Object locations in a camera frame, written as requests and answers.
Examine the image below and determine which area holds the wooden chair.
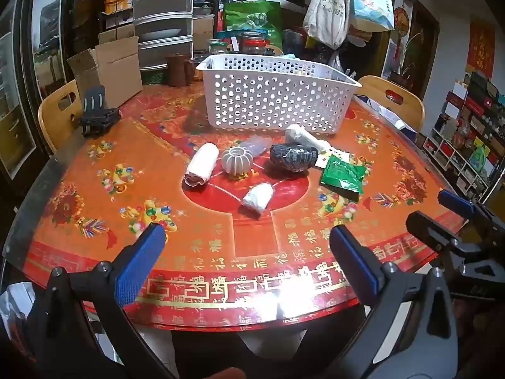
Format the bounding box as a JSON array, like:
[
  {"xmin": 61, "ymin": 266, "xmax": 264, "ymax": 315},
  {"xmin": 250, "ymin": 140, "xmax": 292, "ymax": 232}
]
[
  {"xmin": 37, "ymin": 80, "xmax": 85, "ymax": 154},
  {"xmin": 357, "ymin": 76, "xmax": 426, "ymax": 132}
]

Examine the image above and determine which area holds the large open cardboard box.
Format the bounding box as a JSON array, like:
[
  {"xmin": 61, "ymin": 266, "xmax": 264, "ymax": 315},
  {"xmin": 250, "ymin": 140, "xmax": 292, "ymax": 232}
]
[{"xmin": 67, "ymin": 36, "xmax": 143, "ymax": 105}]

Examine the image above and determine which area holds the blue printed paper bag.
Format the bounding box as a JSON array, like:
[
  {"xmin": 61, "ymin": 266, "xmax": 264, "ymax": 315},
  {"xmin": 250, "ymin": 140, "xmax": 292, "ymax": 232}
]
[{"xmin": 348, "ymin": 0, "xmax": 396, "ymax": 32}]

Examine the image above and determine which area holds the white cube shelf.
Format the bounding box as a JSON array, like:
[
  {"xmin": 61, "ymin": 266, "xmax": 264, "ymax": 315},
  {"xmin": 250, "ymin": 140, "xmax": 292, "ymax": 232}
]
[{"xmin": 422, "ymin": 71, "xmax": 505, "ymax": 198}]

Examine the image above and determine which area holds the small white cloth roll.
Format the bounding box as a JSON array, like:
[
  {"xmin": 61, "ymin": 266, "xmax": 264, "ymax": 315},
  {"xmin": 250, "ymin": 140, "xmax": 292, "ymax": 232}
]
[{"xmin": 241, "ymin": 182, "xmax": 274, "ymax": 212}]

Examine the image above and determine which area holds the white towel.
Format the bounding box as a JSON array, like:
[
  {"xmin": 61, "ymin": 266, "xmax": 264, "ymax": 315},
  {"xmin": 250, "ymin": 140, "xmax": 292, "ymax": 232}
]
[{"xmin": 183, "ymin": 143, "xmax": 219, "ymax": 187}]

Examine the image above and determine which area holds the white perforated plastic basket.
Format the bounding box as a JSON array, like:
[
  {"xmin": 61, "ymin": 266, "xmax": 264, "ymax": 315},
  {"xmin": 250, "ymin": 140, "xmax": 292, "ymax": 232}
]
[{"xmin": 196, "ymin": 54, "xmax": 363, "ymax": 135}]

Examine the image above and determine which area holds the small cardboard box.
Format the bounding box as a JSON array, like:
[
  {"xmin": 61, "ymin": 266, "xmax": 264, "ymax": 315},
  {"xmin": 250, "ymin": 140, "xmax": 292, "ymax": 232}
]
[{"xmin": 193, "ymin": 15, "xmax": 216, "ymax": 52}]

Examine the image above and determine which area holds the plastic drawer tower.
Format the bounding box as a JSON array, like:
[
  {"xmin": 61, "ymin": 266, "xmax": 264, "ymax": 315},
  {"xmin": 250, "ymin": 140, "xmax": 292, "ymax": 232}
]
[{"xmin": 133, "ymin": 0, "xmax": 195, "ymax": 75}]

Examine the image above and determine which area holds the pale lavender cloth roll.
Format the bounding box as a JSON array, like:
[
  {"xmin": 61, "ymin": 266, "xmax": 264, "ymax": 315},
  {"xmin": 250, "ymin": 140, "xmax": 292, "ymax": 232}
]
[{"xmin": 239, "ymin": 135, "xmax": 273, "ymax": 158}]

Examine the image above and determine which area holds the beige canvas tote bag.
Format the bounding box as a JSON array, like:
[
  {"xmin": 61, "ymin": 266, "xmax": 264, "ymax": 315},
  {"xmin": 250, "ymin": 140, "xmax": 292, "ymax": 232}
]
[{"xmin": 303, "ymin": 0, "xmax": 353, "ymax": 50}]

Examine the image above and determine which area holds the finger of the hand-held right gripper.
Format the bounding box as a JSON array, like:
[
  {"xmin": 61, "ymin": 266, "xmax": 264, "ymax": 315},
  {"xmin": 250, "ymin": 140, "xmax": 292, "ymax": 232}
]
[
  {"xmin": 406, "ymin": 211, "xmax": 505, "ymax": 301},
  {"xmin": 438, "ymin": 190, "xmax": 505, "ymax": 245}
]

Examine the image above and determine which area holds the green shopping bag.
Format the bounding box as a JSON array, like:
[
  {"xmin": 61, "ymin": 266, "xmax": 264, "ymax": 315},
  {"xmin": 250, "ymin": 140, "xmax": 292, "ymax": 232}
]
[{"xmin": 223, "ymin": 0, "xmax": 284, "ymax": 50}]

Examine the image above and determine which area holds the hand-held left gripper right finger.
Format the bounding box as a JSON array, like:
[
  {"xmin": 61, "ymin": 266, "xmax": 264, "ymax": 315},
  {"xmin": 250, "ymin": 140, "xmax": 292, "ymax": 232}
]
[{"xmin": 324, "ymin": 225, "xmax": 460, "ymax": 379}]

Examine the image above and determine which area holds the long white sock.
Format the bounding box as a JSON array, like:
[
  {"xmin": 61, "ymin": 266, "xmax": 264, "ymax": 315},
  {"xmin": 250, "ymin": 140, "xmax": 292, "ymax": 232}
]
[{"xmin": 285, "ymin": 124, "xmax": 330, "ymax": 153}]

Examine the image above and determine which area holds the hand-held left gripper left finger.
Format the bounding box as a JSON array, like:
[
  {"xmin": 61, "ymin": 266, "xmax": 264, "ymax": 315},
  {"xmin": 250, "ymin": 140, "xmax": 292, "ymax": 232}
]
[{"xmin": 27, "ymin": 223, "xmax": 178, "ymax": 379}]

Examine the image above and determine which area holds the red wall poster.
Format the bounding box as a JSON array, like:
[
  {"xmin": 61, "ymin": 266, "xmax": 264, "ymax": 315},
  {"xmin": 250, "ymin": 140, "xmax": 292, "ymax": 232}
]
[{"xmin": 466, "ymin": 20, "xmax": 496, "ymax": 77}]

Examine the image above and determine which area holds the white soft packet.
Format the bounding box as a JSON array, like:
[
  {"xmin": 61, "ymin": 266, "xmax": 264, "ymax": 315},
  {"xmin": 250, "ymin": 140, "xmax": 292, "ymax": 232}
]
[{"xmin": 316, "ymin": 146, "xmax": 350, "ymax": 170}]

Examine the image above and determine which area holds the green soft packet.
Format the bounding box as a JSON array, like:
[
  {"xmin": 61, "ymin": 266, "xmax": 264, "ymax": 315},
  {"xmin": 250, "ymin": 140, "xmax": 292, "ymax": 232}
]
[{"xmin": 319, "ymin": 155, "xmax": 369, "ymax": 202}]

